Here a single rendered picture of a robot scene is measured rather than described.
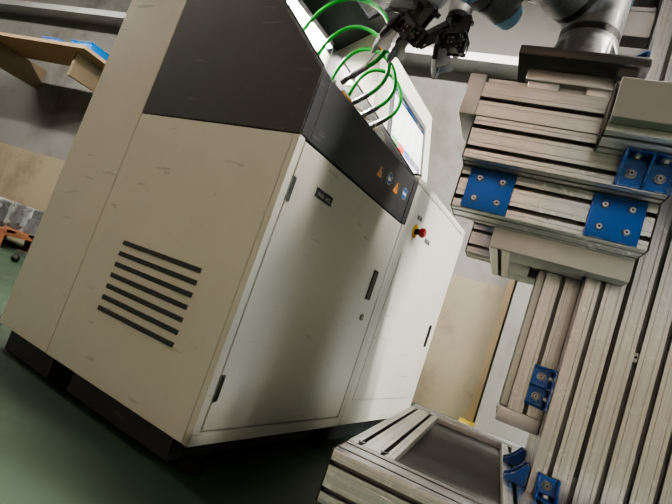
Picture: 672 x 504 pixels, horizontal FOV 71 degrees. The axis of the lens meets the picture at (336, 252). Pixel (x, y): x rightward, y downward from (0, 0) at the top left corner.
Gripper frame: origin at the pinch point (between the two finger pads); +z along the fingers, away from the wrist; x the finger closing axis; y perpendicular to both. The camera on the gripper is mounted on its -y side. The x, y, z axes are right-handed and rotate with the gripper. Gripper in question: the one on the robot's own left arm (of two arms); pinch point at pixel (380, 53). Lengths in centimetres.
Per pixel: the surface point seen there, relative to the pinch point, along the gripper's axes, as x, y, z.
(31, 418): -78, 66, 86
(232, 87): -44, 11, 23
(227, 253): -49, 52, 40
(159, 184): -54, 21, 52
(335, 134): -27.5, 33.1, 12.8
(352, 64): 29, -38, 20
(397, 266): 27, 46, 46
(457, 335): 176, 42, 116
